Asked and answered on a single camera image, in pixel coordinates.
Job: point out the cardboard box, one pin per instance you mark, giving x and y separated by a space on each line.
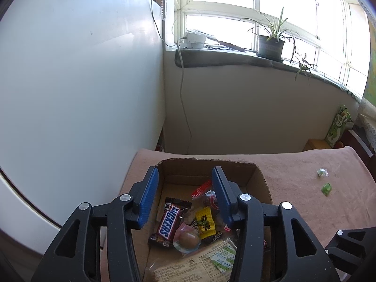
188 173

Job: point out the red snack packet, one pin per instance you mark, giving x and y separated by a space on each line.
202 188

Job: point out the white window frame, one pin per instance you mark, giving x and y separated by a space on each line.
255 8

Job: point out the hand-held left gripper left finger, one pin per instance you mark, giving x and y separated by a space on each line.
148 199

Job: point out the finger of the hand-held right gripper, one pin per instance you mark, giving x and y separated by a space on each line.
352 235
352 265

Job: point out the white lace cloth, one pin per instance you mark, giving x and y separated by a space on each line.
367 117

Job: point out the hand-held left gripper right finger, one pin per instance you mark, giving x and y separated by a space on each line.
221 199

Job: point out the potted spider plant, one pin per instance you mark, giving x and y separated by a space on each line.
270 47

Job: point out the white cabinet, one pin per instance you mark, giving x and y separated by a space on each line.
73 94

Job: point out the dark wooden furniture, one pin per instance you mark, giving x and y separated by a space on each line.
357 141

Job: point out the yellow wooden box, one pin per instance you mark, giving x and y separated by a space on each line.
317 145

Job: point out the large beige food packet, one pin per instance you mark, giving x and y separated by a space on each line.
191 265

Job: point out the pink snack packet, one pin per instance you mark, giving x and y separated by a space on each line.
186 239

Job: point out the brown chocolate bar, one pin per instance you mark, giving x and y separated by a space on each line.
169 221

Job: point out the hanging plant stem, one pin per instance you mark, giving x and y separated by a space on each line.
302 66

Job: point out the green carton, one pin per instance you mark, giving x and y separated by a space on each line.
337 126

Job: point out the white power strip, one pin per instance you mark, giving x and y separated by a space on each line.
192 39

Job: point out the grey window sill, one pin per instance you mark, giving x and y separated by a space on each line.
235 57

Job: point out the white and green candy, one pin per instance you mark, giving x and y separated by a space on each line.
321 172

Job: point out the yellow candy packet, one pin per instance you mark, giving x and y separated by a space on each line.
205 223

